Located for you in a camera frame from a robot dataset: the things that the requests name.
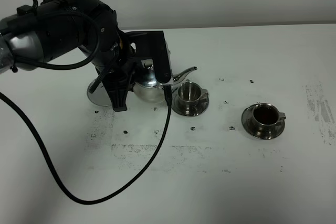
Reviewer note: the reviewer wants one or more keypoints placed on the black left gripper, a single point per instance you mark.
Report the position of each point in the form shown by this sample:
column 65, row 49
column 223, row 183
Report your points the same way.
column 91, row 26

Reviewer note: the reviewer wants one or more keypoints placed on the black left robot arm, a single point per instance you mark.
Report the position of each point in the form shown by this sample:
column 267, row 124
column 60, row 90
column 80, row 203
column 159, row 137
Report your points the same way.
column 22, row 49

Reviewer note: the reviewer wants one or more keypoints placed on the stainless steel teapot saucer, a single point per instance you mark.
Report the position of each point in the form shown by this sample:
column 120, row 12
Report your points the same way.
column 99, row 97

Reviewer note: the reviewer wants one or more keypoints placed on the left stainless steel teacup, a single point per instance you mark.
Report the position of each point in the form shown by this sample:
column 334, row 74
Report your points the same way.
column 190, row 93

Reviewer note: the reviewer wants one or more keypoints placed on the stainless steel teacup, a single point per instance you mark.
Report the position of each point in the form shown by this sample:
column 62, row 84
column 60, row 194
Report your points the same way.
column 190, row 93
column 267, row 116

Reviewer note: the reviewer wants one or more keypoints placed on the left stainless steel saucer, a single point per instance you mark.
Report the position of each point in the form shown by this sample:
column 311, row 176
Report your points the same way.
column 188, row 110

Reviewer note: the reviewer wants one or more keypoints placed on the right stainless steel saucer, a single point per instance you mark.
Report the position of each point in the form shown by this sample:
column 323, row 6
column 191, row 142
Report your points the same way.
column 250, row 127

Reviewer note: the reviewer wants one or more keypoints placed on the right stainless steel teacup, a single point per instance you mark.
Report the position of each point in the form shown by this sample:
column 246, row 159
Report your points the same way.
column 267, row 116

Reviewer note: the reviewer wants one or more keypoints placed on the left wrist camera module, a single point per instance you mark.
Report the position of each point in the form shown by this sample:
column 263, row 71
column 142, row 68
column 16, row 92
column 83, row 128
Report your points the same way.
column 151, row 45

